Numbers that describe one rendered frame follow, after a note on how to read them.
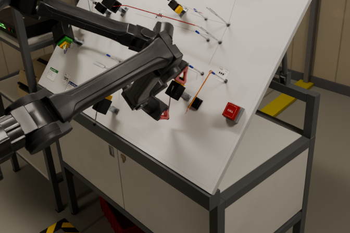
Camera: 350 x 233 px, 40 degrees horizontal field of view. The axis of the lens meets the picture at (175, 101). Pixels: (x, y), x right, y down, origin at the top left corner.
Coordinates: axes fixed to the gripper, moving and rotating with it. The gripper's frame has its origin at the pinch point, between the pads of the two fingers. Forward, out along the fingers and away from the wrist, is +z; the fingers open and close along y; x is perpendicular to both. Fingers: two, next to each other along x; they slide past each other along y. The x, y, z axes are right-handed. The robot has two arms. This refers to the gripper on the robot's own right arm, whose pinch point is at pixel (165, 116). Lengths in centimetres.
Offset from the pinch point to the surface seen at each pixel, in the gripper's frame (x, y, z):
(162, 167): 15.7, -8.3, 6.2
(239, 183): 2.9, -28.4, 22.7
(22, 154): 72, 120, 55
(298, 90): -41, -17, 35
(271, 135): -21, -15, 44
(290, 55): -105, 107, 207
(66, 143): 42, 71, 34
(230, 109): -15.0, -22.2, -1.7
